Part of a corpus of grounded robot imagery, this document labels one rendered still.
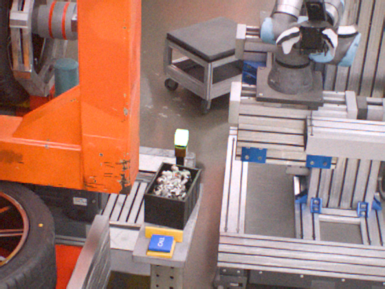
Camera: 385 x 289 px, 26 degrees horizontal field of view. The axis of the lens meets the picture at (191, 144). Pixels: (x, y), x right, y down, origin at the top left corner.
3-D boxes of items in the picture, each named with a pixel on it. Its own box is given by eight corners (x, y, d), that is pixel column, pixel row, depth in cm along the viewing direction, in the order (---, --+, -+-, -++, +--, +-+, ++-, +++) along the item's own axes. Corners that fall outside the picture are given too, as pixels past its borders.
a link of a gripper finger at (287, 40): (277, 60, 215) (304, 50, 219) (276, 39, 212) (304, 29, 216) (269, 57, 217) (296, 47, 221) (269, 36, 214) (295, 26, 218)
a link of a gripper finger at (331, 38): (344, 62, 211) (329, 49, 218) (345, 40, 208) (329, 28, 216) (333, 65, 210) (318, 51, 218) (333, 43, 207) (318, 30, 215)
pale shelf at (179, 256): (156, 184, 296) (156, 177, 295) (203, 190, 294) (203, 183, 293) (131, 261, 260) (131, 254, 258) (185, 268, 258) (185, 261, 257)
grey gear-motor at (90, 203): (9, 215, 333) (2, 140, 314) (111, 228, 329) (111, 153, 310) (-7, 243, 318) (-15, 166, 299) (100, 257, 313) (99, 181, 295)
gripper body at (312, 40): (326, 57, 218) (335, 39, 228) (326, 27, 214) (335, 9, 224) (298, 56, 221) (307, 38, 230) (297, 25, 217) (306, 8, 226)
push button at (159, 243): (152, 239, 264) (152, 233, 263) (173, 241, 264) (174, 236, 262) (148, 252, 258) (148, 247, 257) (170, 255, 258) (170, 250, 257)
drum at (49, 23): (40, 27, 319) (38, -8, 311) (95, 32, 317) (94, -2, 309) (29, 43, 307) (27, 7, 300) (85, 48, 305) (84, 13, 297)
